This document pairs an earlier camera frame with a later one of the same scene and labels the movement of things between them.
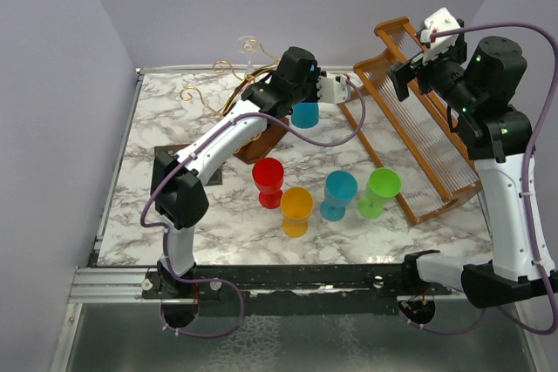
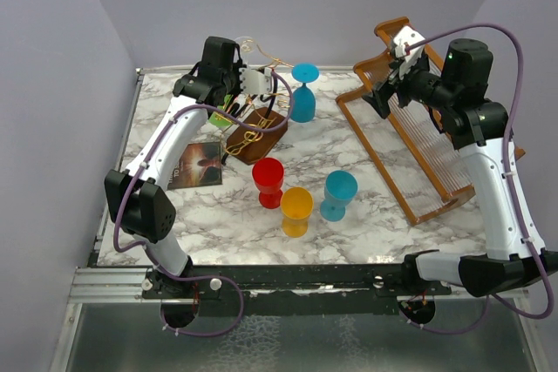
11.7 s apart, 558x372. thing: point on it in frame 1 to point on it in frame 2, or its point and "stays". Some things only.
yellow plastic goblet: (296, 205) stays
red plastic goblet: (268, 176) stays
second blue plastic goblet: (340, 186) stays
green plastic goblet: (382, 185) to (220, 119)
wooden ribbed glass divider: (419, 152) stays
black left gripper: (313, 77) to (236, 69)
